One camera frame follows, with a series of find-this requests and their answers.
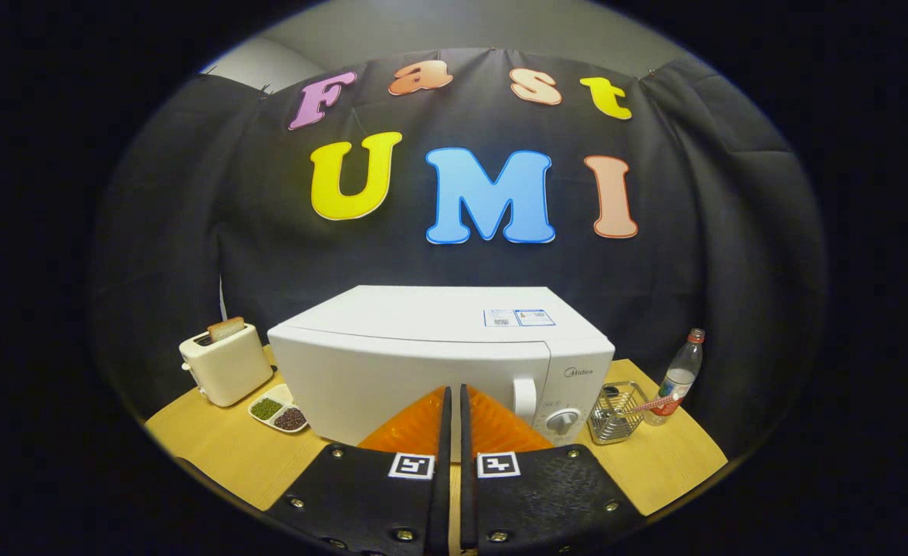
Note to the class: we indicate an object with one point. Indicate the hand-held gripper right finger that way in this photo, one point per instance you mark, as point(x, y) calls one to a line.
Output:
point(467, 479)

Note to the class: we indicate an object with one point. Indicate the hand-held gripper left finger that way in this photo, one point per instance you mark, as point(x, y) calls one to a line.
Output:
point(445, 479)

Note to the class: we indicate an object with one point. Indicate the white toaster oven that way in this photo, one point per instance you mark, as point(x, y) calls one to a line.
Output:
point(392, 363)

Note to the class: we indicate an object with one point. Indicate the cream bread toaster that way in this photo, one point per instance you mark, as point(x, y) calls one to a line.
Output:
point(230, 371)

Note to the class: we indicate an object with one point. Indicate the dark red beans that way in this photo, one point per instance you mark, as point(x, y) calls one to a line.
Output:
point(290, 419)

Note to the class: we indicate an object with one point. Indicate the white divided dish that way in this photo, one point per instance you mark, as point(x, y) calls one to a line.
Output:
point(280, 392)

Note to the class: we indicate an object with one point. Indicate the green beans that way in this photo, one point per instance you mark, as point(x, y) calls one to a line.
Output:
point(266, 409)

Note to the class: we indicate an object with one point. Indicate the clear plastic water bottle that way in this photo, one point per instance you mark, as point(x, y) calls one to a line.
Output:
point(678, 382)

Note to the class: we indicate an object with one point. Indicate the toast slice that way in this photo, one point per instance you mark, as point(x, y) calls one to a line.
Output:
point(226, 330)

